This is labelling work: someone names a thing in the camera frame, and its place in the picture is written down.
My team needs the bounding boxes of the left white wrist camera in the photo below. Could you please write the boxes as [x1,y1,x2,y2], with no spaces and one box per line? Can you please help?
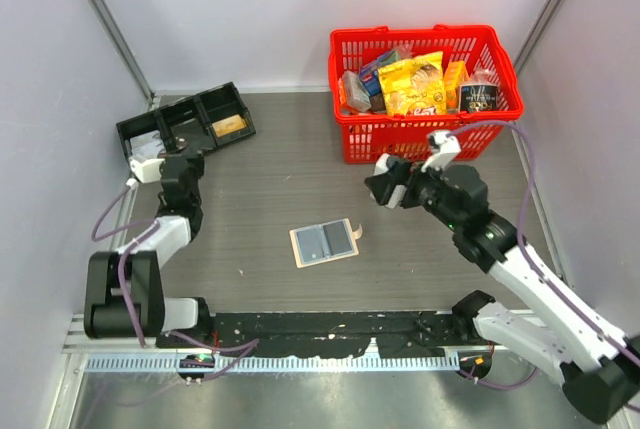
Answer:
[126,156,165,190]

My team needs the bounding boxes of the blue snack packet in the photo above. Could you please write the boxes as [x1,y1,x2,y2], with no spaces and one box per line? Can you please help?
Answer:
[359,48,407,96]

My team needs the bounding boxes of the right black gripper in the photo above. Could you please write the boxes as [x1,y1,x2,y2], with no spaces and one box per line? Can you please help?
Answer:
[366,154,463,231]

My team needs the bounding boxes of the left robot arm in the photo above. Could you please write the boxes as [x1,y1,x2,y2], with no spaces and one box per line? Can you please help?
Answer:
[84,147,214,347]

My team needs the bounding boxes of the white cards in tray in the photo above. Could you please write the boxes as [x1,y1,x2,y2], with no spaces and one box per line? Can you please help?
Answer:
[130,131,165,160]

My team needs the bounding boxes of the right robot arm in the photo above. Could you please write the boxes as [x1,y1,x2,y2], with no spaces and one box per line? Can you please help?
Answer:
[365,154,639,424]

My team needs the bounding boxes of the black round can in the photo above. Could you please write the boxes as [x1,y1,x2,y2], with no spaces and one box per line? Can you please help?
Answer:
[459,82,498,113]

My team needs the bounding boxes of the white cable duct strip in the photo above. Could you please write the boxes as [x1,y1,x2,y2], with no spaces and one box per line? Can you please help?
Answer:
[85,352,460,374]

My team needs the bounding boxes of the red shopping basket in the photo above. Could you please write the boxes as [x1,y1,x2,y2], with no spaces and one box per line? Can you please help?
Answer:
[328,25,524,164]

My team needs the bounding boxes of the black mounting base plate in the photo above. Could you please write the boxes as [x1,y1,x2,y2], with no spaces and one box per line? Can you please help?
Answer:
[184,311,491,359]

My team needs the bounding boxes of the orange snack box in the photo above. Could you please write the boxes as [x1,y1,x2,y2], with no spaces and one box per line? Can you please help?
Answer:
[443,60,469,113]

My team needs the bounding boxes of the yellow chips bag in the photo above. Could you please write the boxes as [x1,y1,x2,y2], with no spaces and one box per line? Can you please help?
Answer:
[379,51,447,117]

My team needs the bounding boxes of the white bottle grey cap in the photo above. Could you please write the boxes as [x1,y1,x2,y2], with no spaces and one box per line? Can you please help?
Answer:
[374,153,405,208]

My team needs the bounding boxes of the gold card in tray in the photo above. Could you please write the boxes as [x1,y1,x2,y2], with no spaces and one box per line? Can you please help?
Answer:
[212,114,247,138]

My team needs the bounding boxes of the grey wrapped snack pack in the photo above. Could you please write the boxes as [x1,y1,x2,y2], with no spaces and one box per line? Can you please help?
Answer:
[338,71,371,113]

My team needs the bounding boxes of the black three-compartment tray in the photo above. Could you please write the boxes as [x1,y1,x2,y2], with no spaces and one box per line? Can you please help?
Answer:
[116,82,256,159]

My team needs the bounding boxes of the beige card holder wallet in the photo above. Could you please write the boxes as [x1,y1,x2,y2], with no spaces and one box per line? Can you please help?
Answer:
[289,218,363,269]

